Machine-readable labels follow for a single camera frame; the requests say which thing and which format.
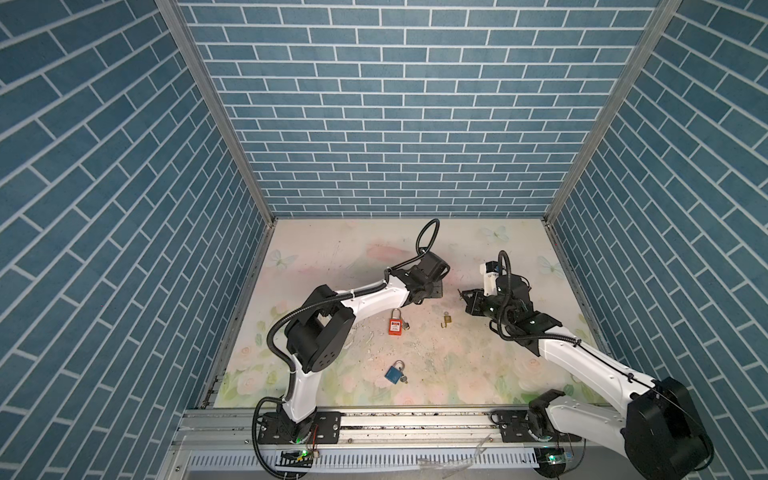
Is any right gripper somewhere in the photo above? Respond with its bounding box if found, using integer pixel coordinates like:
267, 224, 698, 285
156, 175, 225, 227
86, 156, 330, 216
460, 287, 514, 329

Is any small brass padlock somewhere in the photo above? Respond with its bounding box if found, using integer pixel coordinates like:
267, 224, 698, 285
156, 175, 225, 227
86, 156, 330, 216
440, 311, 452, 328

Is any red safety padlock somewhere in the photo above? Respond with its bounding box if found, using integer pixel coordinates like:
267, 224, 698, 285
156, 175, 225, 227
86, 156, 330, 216
388, 308, 404, 336

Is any blue padlock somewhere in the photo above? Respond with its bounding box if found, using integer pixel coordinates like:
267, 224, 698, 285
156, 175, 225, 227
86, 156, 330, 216
385, 360, 406, 385

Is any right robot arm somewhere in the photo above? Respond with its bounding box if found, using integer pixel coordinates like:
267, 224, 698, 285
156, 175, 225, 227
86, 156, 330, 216
460, 251, 715, 479

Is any aluminium rail base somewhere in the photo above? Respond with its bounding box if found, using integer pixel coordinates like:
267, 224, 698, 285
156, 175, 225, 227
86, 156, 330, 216
158, 406, 591, 479

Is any right corner aluminium post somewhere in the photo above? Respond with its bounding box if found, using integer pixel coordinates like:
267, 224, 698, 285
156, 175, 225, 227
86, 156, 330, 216
543, 0, 681, 228

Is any corner aluminium post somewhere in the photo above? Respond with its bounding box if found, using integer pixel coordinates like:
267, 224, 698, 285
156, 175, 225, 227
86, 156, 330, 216
543, 0, 681, 228
156, 0, 275, 228

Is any left corner aluminium post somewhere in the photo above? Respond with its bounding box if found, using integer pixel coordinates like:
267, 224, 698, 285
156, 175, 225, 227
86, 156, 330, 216
156, 0, 275, 228

